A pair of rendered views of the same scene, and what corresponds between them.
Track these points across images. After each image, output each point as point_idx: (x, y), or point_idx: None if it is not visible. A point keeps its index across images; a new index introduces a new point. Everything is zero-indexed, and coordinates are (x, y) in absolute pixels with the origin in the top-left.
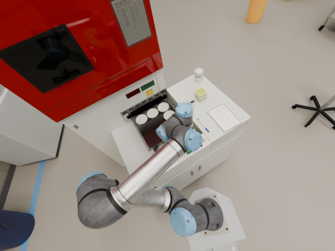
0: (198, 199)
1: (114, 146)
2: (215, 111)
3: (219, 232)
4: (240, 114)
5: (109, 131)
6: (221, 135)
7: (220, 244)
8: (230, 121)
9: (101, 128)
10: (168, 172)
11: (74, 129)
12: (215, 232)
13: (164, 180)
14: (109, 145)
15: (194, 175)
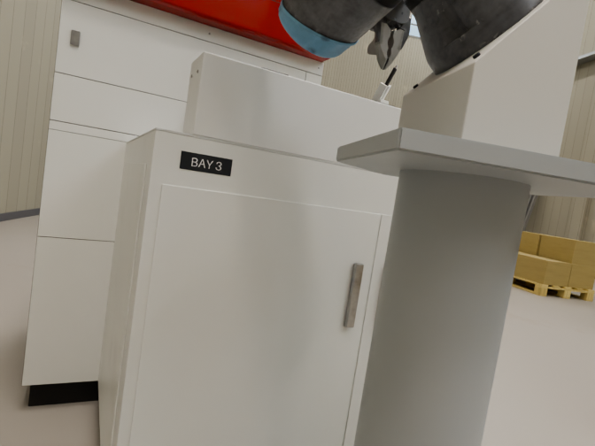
0: (421, 80)
1: (89, 216)
2: None
3: (545, 1)
4: None
5: (126, 136)
6: None
7: (566, 158)
8: None
9: (118, 105)
10: (305, 104)
11: (63, 43)
12: (524, 18)
13: (272, 154)
14: (81, 193)
15: (349, 379)
